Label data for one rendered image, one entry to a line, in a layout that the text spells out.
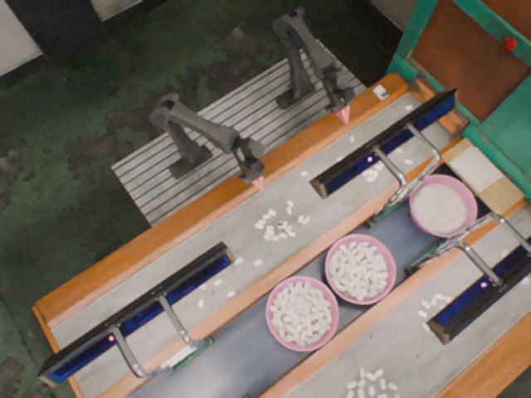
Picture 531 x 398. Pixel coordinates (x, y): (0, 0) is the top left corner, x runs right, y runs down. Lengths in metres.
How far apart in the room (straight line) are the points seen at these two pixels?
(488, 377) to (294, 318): 0.70
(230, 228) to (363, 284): 0.56
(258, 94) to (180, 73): 1.09
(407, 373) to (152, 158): 1.35
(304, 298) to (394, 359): 0.38
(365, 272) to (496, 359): 0.53
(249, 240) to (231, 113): 0.65
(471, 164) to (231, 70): 1.73
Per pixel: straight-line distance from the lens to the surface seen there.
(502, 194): 1.89
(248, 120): 1.90
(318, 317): 1.57
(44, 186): 2.81
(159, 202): 1.77
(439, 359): 1.67
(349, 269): 1.61
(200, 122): 1.42
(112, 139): 2.79
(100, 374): 1.64
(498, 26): 1.64
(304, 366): 1.52
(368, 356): 1.59
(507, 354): 1.75
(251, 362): 1.61
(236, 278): 1.57
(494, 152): 1.90
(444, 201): 1.82
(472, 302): 1.33
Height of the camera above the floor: 2.28
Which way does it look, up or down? 70 degrees down
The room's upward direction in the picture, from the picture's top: straight up
